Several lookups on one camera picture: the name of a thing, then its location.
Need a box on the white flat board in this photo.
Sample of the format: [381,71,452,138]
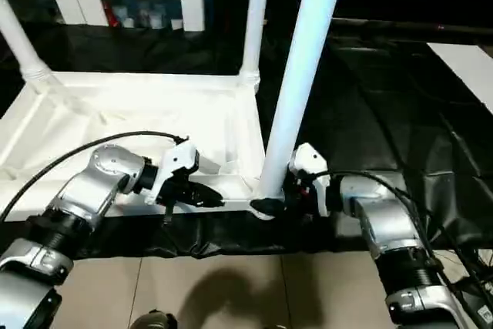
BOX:
[427,42,493,114]

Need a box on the white plastic table top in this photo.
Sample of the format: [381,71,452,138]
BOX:
[0,71,287,222]

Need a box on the red bottle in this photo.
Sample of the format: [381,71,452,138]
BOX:
[102,4,116,28]

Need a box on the dark left robot foot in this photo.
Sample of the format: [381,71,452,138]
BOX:
[131,312,178,329]

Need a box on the black rail bar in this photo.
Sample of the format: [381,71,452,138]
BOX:
[330,19,493,43]

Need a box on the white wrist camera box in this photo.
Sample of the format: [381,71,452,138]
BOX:
[149,143,201,205]
[288,143,332,217]

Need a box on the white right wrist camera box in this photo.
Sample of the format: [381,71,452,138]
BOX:
[288,143,332,217]

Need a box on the white plastic table leg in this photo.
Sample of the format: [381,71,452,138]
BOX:
[256,0,349,200]
[237,0,272,89]
[0,0,52,87]

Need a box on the black work mat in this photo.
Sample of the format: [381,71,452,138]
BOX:
[0,22,493,260]

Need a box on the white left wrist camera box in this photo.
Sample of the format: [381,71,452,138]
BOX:
[149,143,201,205]

